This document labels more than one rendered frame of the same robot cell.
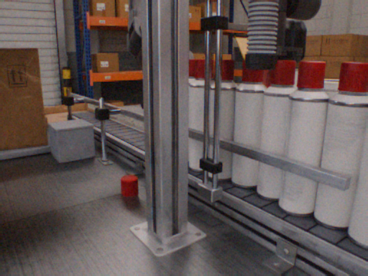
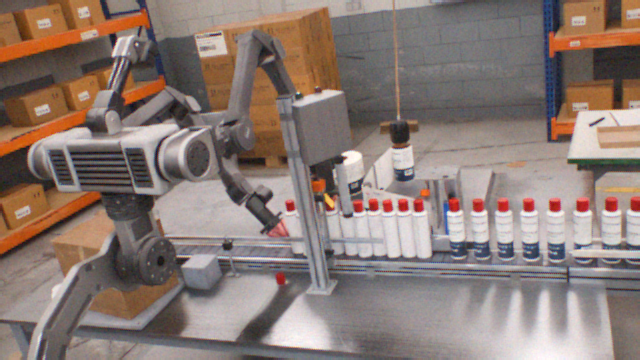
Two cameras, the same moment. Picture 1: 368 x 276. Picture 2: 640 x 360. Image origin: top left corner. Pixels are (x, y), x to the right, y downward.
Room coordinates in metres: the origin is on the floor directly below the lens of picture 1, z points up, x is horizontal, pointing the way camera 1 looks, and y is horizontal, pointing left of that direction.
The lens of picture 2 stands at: (-1.13, 0.87, 1.87)
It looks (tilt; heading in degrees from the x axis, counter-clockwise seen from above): 21 degrees down; 329
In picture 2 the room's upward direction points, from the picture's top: 10 degrees counter-clockwise
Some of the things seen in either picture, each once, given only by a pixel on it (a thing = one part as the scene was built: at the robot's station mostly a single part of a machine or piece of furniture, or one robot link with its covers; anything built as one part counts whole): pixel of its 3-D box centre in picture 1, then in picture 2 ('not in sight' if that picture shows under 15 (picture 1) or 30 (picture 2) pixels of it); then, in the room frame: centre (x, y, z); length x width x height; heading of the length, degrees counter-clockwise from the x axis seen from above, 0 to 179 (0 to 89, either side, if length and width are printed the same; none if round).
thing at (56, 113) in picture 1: (69, 113); not in sight; (1.34, 0.49, 0.85); 0.30 x 0.26 x 0.04; 35
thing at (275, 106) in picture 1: (279, 131); (348, 227); (0.44, -0.15, 0.98); 0.05 x 0.05 x 0.20
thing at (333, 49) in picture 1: (320, 90); (276, 89); (4.09, -1.93, 0.70); 1.20 x 0.82 x 1.39; 35
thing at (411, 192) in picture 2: not in sight; (406, 184); (0.73, -0.67, 0.89); 0.31 x 0.31 x 0.01
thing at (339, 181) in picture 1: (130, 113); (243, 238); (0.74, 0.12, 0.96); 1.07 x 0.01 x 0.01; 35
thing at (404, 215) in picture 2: not in sight; (406, 228); (0.27, -0.26, 0.98); 0.05 x 0.05 x 0.20
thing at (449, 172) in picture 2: not in sight; (437, 172); (0.24, -0.40, 1.14); 0.14 x 0.11 x 0.01; 35
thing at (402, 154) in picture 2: not in sight; (402, 152); (0.73, -0.67, 1.04); 0.09 x 0.09 x 0.29
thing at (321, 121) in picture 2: not in sight; (318, 126); (0.39, -0.07, 1.38); 0.17 x 0.10 x 0.19; 90
